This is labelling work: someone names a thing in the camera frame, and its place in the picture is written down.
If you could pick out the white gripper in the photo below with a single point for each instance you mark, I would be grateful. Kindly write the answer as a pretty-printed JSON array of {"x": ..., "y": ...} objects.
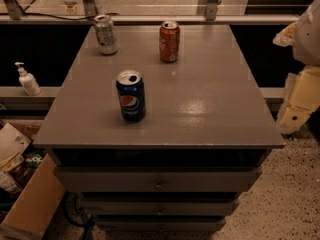
[{"x": 308, "y": 37}]

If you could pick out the blue pepsi can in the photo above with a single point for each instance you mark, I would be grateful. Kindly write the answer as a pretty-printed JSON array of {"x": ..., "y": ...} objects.
[{"x": 131, "y": 94}]

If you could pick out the orange soda can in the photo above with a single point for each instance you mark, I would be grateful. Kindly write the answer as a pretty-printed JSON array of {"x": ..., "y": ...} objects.
[{"x": 169, "y": 40}]

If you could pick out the silver soda can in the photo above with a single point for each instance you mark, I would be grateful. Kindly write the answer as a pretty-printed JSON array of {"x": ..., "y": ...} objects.
[{"x": 106, "y": 38}]

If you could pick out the grey drawer cabinet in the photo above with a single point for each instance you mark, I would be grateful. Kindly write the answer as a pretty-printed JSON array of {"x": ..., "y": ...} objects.
[{"x": 201, "y": 143}]

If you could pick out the white pump soap bottle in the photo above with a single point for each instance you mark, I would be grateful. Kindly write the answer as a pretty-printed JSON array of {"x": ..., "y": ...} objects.
[{"x": 27, "y": 80}]

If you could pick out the green snack packet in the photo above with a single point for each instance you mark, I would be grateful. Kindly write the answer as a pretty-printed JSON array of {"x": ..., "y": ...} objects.
[{"x": 34, "y": 160}]

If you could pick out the cardboard box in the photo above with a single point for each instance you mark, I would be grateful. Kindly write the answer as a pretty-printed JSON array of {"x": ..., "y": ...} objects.
[{"x": 38, "y": 193}]

